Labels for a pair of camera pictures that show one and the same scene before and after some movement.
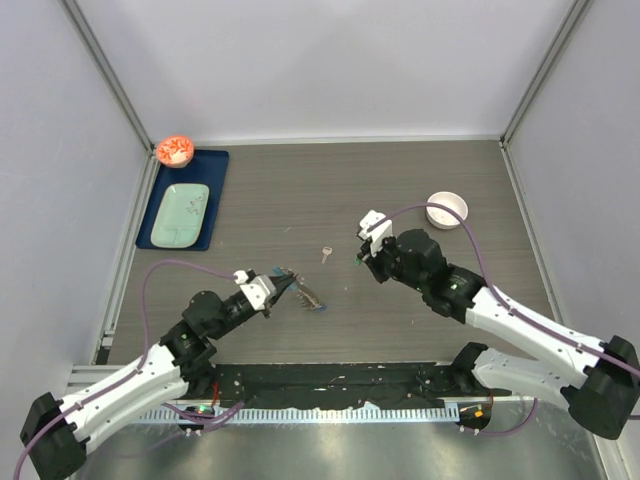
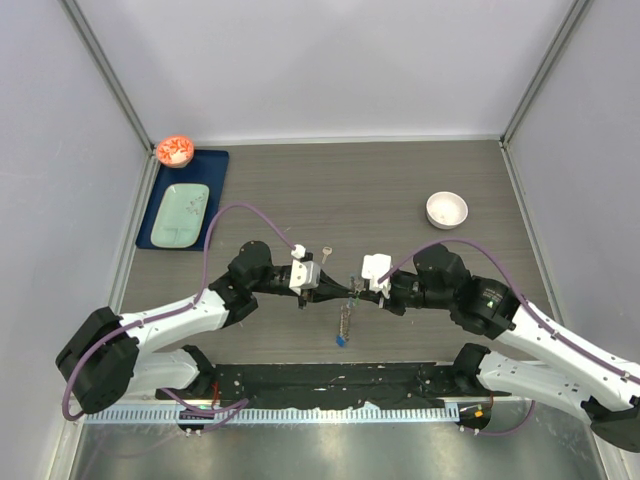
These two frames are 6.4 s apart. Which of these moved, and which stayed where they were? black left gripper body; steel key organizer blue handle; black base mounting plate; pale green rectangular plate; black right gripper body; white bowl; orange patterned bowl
Moved: black right gripper body; black left gripper body; steel key organizer blue handle
Stayed: black base mounting plate; pale green rectangular plate; white bowl; orange patterned bowl
